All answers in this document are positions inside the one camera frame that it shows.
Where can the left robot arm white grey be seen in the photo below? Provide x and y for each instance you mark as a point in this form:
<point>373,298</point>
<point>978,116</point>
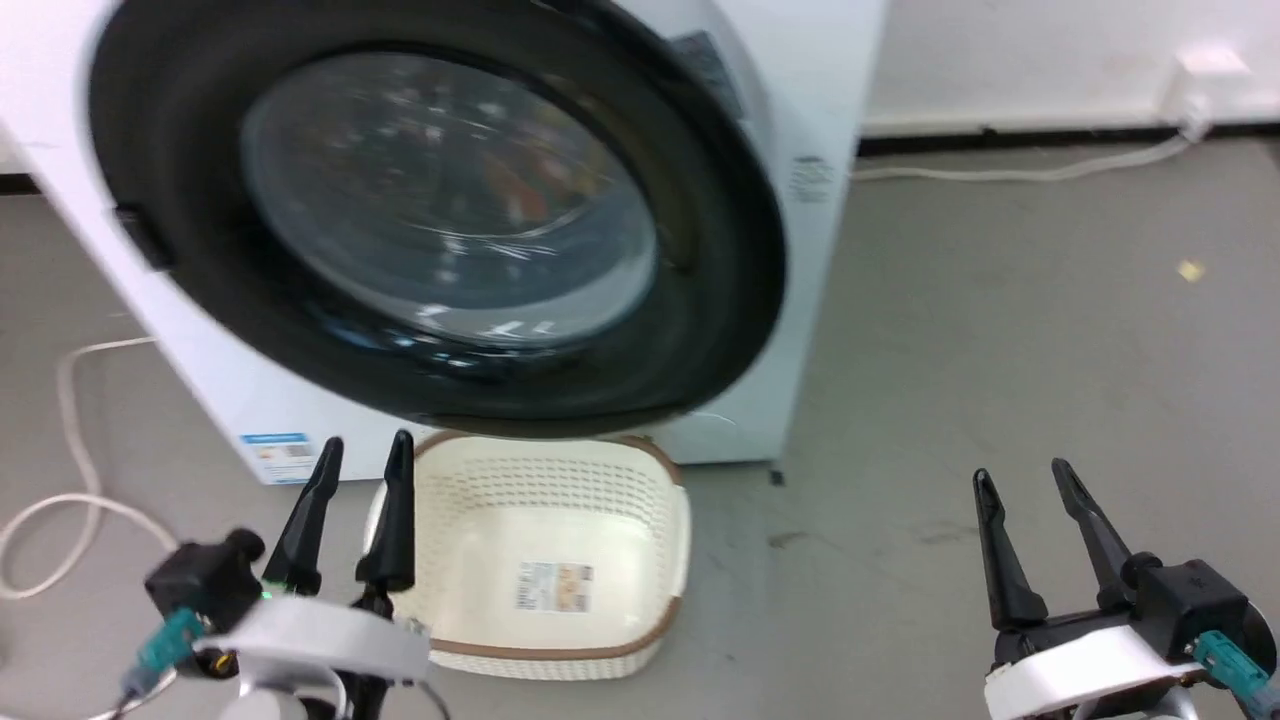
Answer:
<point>260,706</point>

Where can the white front-load washing machine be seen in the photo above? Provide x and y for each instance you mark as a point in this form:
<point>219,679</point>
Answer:
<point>820,90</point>

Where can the white wall power adapter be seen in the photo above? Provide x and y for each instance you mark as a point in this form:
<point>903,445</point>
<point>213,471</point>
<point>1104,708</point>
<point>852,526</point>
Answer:
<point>1205,85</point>

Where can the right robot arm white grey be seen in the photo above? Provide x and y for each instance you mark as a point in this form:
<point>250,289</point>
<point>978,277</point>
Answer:
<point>1130,710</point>

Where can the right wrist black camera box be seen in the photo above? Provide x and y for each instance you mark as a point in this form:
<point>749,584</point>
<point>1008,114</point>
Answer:
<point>1195,600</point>

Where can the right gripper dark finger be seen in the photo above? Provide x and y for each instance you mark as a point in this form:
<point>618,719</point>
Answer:
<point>1100,545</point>
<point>1008,570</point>

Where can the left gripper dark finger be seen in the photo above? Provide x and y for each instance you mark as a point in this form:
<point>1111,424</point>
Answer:
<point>305,530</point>
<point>393,530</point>

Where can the small yellow paper scrap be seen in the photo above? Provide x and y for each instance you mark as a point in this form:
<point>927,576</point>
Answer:
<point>1190,270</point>

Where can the round black glass washer door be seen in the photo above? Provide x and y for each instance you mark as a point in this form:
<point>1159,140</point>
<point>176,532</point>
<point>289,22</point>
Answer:
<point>450,200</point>

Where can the cream plastic laundry basket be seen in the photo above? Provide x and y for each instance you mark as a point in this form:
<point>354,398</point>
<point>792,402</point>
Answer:
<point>560,500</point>

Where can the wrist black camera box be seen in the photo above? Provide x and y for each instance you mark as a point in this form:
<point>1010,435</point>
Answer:
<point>205,580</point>
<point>1195,600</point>

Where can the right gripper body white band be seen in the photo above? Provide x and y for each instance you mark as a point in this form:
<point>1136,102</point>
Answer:
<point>1080,665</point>

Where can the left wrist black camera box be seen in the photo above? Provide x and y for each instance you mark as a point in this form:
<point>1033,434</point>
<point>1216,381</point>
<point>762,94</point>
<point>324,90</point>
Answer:
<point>205,580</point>

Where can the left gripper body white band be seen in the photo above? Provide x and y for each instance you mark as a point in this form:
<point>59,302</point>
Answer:
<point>320,635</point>

